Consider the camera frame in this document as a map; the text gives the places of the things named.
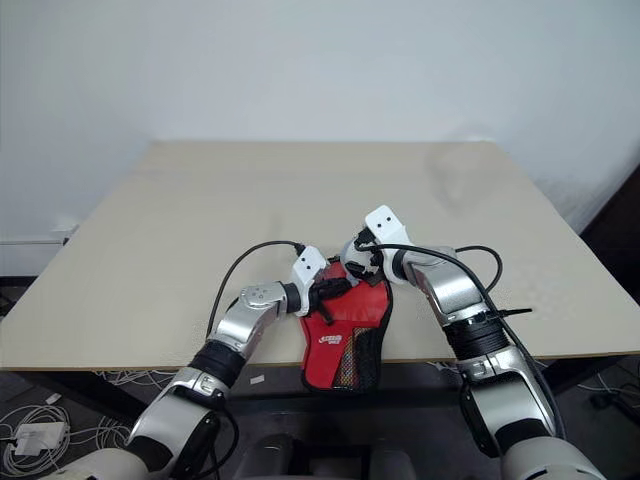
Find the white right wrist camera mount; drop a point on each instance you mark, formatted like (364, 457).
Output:
(385, 225)

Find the white power adapter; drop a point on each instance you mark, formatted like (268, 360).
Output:
(41, 438)

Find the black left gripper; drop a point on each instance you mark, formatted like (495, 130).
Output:
(325, 291)

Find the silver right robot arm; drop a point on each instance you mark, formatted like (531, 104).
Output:
(460, 300)

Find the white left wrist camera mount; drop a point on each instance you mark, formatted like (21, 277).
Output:
(309, 267)

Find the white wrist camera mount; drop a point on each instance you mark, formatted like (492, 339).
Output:
(385, 225)
(309, 267)

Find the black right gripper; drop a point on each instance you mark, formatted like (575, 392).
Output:
(367, 265)

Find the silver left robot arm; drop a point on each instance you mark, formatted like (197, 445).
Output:
(235, 330)

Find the small white floor tag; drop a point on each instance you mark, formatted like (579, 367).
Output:
(256, 380)

